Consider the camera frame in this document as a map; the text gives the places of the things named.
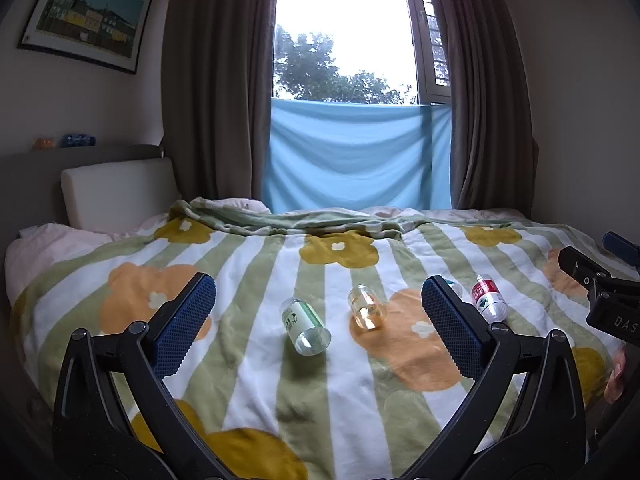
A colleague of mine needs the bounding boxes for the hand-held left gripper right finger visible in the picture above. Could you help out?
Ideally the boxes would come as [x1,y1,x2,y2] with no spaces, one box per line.
[400,275,588,480]

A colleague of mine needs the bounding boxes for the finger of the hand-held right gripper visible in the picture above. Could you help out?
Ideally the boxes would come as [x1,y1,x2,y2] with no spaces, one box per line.
[558,246,613,286]
[602,231,640,267]

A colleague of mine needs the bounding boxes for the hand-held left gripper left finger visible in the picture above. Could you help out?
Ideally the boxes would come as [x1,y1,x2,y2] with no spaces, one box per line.
[52,272,236,480]

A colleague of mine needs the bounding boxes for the clear cup green label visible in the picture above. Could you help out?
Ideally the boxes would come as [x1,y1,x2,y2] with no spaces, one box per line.
[279,297,333,357]

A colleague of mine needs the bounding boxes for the clear cup yellow tint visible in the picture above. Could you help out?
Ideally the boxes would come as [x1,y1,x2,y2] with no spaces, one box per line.
[347,283,389,332]

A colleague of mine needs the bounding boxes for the person's right hand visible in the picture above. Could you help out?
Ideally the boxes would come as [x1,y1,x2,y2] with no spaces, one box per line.
[602,347,628,407]

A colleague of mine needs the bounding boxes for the small bottle red label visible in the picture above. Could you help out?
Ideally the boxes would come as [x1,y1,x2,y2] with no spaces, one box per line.
[471,273,510,322]

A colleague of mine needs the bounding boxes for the striped flower printed blanket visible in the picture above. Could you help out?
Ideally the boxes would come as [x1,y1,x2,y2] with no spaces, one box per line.
[10,197,632,480]

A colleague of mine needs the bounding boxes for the white pillow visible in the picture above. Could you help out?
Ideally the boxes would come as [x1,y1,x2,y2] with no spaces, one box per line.
[61,157,182,234]

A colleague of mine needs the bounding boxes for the brown curtain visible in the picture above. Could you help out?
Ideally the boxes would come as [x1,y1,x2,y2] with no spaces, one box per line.
[434,0,540,211]
[160,0,282,212]

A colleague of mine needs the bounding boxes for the light blue cloth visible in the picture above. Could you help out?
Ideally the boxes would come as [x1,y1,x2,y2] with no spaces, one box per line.
[262,98,454,214]

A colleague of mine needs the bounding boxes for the small blue item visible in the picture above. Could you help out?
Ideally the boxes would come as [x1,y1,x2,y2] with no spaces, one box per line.
[60,132,97,149]

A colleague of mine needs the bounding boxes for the grey bed headboard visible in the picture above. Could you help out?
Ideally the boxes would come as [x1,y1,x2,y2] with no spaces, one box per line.
[0,143,167,243]

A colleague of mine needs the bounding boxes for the open window casement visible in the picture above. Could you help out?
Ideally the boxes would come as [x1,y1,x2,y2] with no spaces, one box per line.
[401,0,454,106]

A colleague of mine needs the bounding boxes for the framed picture of houses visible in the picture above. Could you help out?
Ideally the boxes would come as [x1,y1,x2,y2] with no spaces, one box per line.
[16,0,154,76]

